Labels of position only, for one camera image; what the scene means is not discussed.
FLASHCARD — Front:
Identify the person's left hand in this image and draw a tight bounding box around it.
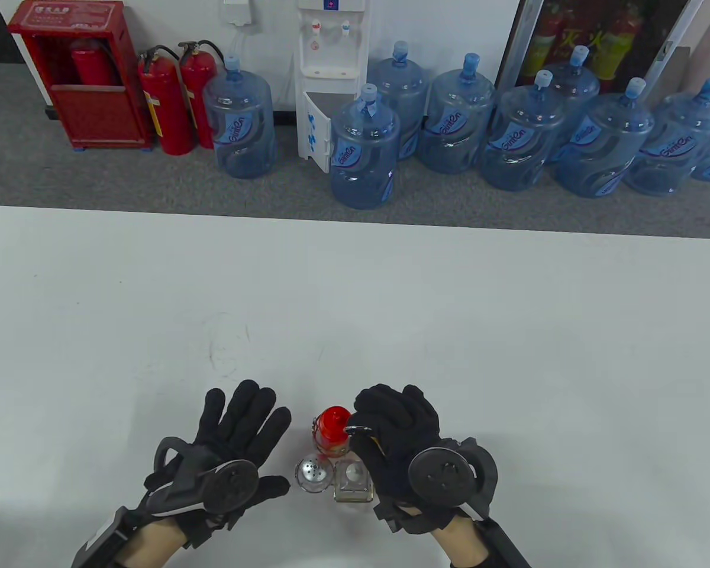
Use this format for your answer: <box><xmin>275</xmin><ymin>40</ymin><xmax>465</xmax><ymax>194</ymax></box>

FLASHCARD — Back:
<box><xmin>145</xmin><ymin>380</ymin><xmax>292</xmax><ymax>548</ymax></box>

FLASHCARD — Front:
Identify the person's right hand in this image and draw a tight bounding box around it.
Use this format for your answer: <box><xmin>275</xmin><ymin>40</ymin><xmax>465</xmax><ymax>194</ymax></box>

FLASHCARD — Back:
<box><xmin>346</xmin><ymin>383</ymin><xmax>459</xmax><ymax>534</ymax></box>

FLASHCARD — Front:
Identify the person's right forearm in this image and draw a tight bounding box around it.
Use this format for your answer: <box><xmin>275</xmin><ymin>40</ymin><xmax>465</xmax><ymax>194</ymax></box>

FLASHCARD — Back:
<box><xmin>435</xmin><ymin>516</ymin><xmax>490</xmax><ymax>568</ymax></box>

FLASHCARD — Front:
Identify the person's left forearm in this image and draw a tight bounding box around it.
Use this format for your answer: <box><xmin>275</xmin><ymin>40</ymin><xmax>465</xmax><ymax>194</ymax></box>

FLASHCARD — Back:
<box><xmin>117</xmin><ymin>519</ymin><xmax>191</xmax><ymax>568</ymax></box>

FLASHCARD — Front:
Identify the red capped seasoning bottle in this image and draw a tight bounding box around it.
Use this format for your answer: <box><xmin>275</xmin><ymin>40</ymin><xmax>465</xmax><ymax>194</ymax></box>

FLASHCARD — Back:
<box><xmin>312</xmin><ymin>406</ymin><xmax>352</xmax><ymax>459</ymax></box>

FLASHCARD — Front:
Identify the square glass shaker metal lid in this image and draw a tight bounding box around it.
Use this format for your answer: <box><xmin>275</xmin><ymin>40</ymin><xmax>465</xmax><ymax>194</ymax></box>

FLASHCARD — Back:
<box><xmin>334</xmin><ymin>457</ymin><xmax>373</xmax><ymax>503</ymax></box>

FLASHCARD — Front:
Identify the round glass shaker metal lid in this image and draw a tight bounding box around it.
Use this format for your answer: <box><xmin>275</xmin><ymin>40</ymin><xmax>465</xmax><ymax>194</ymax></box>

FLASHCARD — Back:
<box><xmin>295</xmin><ymin>454</ymin><xmax>334</xmax><ymax>494</ymax></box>

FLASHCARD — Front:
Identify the black round tracker on left glove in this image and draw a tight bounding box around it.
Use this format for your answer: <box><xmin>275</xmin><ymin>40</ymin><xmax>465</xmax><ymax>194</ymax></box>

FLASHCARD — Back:
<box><xmin>145</xmin><ymin>437</ymin><xmax>259</xmax><ymax>517</ymax></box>

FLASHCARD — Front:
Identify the black round tracker on glove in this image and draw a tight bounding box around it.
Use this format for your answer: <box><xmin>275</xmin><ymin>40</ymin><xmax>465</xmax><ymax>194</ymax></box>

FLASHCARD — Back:
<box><xmin>407</xmin><ymin>438</ymin><xmax>499</xmax><ymax>521</ymax></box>
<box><xmin>145</xmin><ymin>437</ymin><xmax>259</xmax><ymax>517</ymax></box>

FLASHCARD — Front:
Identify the black round tracker on right glove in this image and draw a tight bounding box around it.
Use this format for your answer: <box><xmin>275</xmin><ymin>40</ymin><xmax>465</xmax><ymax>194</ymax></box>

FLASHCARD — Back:
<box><xmin>407</xmin><ymin>438</ymin><xmax>499</xmax><ymax>521</ymax></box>

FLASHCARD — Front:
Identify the red fire extinguisher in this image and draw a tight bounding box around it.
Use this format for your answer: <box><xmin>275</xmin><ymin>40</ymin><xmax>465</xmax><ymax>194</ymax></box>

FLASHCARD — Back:
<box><xmin>137</xmin><ymin>46</ymin><xmax>193</xmax><ymax>156</ymax></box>
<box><xmin>177</xmin><ymin>40</ymin><xmax>224</xmax><ymax>150</ymax></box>

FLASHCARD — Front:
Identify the red fire extinguisher cabinet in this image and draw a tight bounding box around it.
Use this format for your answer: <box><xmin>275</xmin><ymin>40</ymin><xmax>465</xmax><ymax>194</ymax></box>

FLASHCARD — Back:
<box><xmin>7</xmin><ymin>0</ymin><xmax>154</xmax><ymax>152</ymax></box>

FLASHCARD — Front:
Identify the row of blue water jugs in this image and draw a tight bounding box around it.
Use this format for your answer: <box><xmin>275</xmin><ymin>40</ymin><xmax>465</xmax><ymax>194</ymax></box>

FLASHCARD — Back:
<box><xmin>202</xmin><ymin>40</ymin><xmax>710</xmax><ymax>210</ymax></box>

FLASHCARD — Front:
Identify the white water dispenser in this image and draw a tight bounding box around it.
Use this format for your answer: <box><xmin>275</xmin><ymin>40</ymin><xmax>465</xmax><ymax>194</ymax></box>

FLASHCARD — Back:
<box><xmin>293</xmin><ymin>0</ymin><xmax>372</xmax><ymax>175</ymax></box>

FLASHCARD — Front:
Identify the red extinguisher inside cabinet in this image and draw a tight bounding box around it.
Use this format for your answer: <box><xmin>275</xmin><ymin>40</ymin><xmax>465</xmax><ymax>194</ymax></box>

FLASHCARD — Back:
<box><xmin>70</xmin><ymin>39</ymin><xmax>119</xmax><ymax>87</ymax></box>

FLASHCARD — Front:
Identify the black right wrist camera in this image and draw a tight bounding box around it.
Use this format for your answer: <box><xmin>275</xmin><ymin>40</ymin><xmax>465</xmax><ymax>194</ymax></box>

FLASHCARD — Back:
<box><xmin>479</xmin><ymin>518</ymin><xmax>533</xmax><ymax>568</ymax></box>

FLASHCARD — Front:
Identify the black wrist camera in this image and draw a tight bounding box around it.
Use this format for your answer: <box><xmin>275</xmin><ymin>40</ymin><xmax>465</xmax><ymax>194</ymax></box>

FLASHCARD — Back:
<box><xmin>71</xmin><ymin>506</ymin><xmax>138</xmax><ymax>568</ymax></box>
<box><xmin>479</xmin><ymin>518</ymin><xmax>533</xmax><ymax>568</ymax></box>

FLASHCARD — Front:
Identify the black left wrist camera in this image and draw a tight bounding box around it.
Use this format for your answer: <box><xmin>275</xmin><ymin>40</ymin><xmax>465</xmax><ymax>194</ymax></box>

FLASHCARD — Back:
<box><xmin>71</xmin><ymin>506</ymin><xmax>138</xmax><ymax>568</ymax></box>

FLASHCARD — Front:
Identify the white wall box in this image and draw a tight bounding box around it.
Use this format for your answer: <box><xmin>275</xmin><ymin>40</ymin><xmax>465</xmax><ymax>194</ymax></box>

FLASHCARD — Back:
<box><xmin>222</xmin><ymin>0</ymin><xmax>253</xmax><ymax>27</ymax></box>

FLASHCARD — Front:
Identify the metal door frame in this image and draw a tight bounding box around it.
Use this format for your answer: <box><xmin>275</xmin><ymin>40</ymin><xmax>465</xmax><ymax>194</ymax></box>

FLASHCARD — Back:
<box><xmin>644</xmin><ymin>0</ymin><xmax>706</xmax><ymax>104</ymax></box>

